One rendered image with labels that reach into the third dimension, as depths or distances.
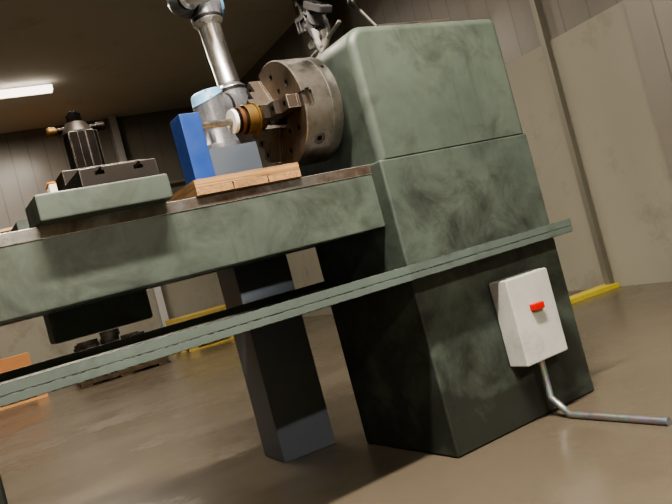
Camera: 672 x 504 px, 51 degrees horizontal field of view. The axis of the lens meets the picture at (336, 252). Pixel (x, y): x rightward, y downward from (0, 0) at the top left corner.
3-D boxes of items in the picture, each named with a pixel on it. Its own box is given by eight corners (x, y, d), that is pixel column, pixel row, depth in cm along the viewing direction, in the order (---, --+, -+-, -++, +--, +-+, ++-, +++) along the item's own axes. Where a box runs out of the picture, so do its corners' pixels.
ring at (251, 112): (252, 107, 211) (224, 110, 206) (265, 96, 203) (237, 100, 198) (261, 137, 211) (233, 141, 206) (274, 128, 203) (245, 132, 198)
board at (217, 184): (248, 202, 221) (245, 190, 221) (301, 176, 190) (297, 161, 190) (155, 221, 205) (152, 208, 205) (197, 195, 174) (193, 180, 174)
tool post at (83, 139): (100, 171, 192) (91, 135, 192) (107, 164, 186) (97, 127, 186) (72, 175, 188) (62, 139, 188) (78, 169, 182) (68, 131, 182)
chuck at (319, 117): (286, 164, 230) (272, 65, 224) (340, 163, 204) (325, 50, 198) (262, 168, 226) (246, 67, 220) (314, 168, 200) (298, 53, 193)
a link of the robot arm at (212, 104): (191, 131, 254) (181, 95, 254) (218, 130, 264) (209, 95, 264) (212, 120, 246) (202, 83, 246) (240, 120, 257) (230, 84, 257)
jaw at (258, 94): (281, 113, 214) (264, 88, 220) (285, 100, 211) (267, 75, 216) (248, 118, 209) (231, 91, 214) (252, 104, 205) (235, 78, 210)
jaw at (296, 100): (290, 102, 209) (308, 88, 198) (294, 118, 208) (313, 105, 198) (256, 106, 203) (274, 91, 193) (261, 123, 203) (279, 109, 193)
